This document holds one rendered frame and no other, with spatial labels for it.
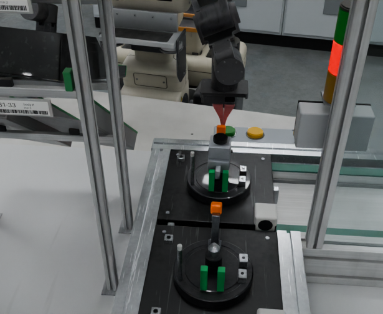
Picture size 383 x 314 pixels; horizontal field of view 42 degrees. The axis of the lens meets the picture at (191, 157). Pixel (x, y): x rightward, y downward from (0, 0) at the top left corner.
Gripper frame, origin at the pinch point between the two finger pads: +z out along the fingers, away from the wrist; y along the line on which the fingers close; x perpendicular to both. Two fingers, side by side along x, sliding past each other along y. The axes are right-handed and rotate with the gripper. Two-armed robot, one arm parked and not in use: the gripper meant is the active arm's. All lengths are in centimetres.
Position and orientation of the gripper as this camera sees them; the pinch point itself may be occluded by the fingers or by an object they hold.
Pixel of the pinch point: (223, 122)
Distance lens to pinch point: 112.0
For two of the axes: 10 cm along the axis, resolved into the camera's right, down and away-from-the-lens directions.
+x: 0.8, -5.8, 8.1
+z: 0.1, 8.1, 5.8
